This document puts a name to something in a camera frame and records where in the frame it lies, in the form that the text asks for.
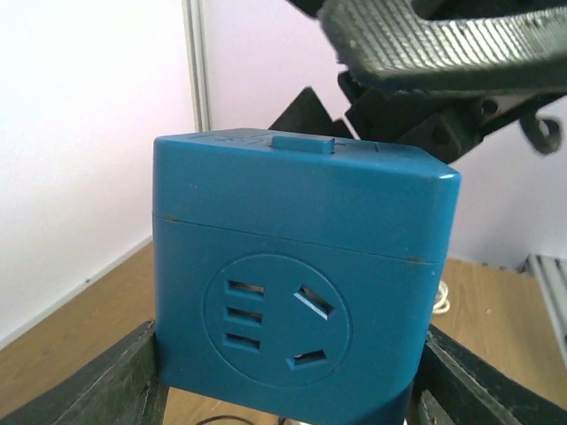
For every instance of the blue cube socket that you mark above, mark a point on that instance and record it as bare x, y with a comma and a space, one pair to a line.
296, 274

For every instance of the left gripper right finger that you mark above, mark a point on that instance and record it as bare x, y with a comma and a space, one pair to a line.
454, 386

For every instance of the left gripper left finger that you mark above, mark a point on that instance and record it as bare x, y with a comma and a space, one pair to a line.
119, 386

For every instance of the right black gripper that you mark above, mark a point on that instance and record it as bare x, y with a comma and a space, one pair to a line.
387, 45

